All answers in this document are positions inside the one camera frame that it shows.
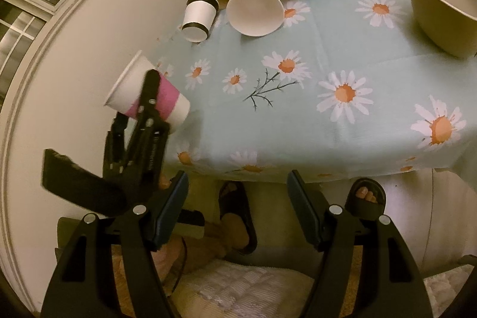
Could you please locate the red band paper cup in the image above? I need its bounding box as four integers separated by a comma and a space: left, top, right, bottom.
226, 0, 285, 38

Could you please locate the black band paper cup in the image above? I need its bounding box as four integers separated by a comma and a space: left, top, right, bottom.
182, 0, 219, 43

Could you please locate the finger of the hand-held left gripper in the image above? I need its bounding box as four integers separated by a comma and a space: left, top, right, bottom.
105, 112, 132, 171
126, 69, 169, 171

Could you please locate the pink band paper cup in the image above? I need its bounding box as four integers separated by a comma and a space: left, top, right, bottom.
104, 50, 191, 135

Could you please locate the white quilted cushion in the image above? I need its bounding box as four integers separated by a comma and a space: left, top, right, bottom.
175, 261, 317, 318

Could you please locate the black slipper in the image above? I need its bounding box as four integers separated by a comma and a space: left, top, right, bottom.
218, 180, 259, 255
344, 178, 388, 220

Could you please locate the daisy print tablecloth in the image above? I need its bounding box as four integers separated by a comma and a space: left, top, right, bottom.
151, 0, 477, 185

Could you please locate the beige bowl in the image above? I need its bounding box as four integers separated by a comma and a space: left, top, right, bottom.
407, 0, 477, 60

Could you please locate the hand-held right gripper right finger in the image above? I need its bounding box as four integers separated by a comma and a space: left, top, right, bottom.
286, 169, 445, 318

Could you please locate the black cable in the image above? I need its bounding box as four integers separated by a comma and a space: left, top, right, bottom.
164, 234, 188, 305

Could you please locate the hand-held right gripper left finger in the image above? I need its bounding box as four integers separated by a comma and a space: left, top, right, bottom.
40, 170, 190, 318

